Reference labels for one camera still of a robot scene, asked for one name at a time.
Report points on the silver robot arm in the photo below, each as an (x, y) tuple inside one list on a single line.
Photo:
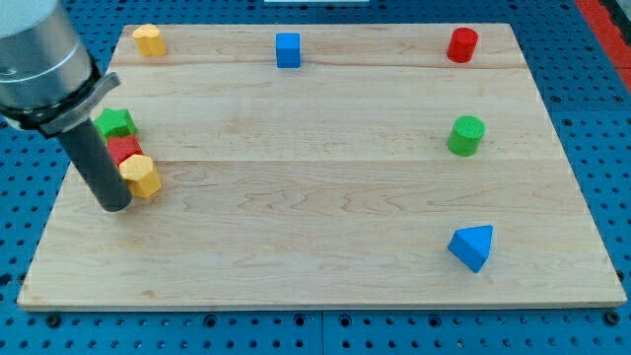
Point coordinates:
[(49, 80)]

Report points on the wooden board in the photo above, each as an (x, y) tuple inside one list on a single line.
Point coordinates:
[(327, 187)]

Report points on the blue cube block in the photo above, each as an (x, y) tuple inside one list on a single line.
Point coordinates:
[(288, 50)]

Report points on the green cylinder block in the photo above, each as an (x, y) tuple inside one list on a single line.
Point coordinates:
[(466, 135)]

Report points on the blue triangle block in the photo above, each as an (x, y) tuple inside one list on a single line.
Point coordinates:
[(472, 246)]

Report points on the yellow hexagon block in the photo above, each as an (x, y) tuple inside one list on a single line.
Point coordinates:
[(141, 175)]

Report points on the red star block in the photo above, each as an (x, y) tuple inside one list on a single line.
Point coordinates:
[(122, 148)]

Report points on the red cylinder block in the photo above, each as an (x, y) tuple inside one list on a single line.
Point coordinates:
[(462, 45)]

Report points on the green star block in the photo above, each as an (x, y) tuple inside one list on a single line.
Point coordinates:
[(115, 123)]

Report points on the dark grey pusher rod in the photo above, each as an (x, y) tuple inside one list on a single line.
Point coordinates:
[(87, 151)]

